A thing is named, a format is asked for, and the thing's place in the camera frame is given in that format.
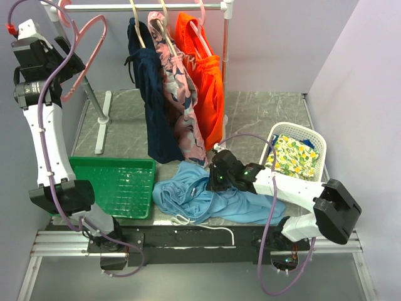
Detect white plastic laundry basket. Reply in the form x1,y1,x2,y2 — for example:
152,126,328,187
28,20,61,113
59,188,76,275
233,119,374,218
259,122,328,204

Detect wooden hanger middle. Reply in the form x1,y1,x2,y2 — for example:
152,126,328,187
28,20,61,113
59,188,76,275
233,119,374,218
159,0,177,57

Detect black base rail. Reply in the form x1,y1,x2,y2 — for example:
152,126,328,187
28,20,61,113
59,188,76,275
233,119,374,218
87,226,310,267

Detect green plastic tray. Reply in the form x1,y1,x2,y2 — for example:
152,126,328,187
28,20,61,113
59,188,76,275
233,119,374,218
70,157,156,219

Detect navy blue shorts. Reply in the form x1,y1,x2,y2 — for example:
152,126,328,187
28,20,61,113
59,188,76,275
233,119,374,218
125,17,184,164

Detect wooden hanger left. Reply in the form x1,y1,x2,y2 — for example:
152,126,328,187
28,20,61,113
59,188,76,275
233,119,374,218
129,0,146,48

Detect pink floral shorts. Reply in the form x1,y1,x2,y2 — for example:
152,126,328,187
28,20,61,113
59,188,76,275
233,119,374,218
147,11,208,167

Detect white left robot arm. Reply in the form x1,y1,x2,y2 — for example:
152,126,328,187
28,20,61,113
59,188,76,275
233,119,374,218
11,19,125,252

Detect orange shorts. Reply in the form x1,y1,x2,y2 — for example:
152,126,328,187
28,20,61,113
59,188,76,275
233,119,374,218
174,12,224,151

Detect white drawstring cord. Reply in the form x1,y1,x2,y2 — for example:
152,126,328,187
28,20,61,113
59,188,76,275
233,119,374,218
170,214,236,247

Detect wooden hanger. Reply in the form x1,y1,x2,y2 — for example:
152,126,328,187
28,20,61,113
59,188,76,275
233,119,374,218
159,0,177,57
129,0,146,48

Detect pink hanger with orange shorts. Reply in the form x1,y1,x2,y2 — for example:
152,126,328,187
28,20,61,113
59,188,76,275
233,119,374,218
190,0,212,57

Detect light blue shorts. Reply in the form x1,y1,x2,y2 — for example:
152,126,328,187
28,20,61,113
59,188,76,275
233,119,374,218
152,161,273,224

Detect white metal clothes rack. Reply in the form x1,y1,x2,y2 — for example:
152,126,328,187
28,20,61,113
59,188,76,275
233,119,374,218
41,1,233,155

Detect lemon print shorts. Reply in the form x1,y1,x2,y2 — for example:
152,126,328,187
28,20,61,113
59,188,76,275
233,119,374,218
265,134,320,181

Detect pink plastic hanger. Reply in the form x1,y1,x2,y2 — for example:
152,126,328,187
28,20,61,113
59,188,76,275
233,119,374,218
56,0,108,103

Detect blue garment in basket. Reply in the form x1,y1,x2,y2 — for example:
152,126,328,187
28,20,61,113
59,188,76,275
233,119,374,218
272,135,315,149

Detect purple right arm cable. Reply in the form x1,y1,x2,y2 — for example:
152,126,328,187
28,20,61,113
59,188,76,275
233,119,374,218
217,134,316,296

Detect aluminium frame rail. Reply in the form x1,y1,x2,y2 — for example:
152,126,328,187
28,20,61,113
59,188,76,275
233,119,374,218
18,231,378,300

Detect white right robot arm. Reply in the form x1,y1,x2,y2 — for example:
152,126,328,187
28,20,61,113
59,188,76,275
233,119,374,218
207,149,362,250

